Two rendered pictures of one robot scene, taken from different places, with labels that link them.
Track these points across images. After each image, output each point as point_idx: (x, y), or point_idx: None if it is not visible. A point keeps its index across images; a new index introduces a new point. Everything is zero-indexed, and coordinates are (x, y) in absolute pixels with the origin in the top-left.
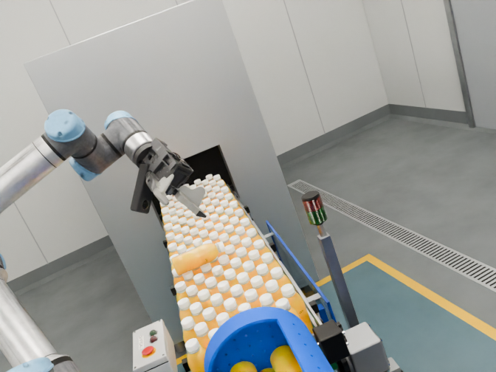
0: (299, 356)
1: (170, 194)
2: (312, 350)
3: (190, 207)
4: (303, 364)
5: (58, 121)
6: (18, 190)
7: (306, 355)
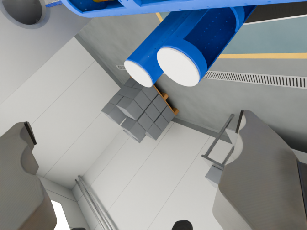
0: (195, 2)
1: (175, 226)
2: (221, 7)
3: (236, 144)
4: (184, 2)
5: None
6: None
7: (203, 5)
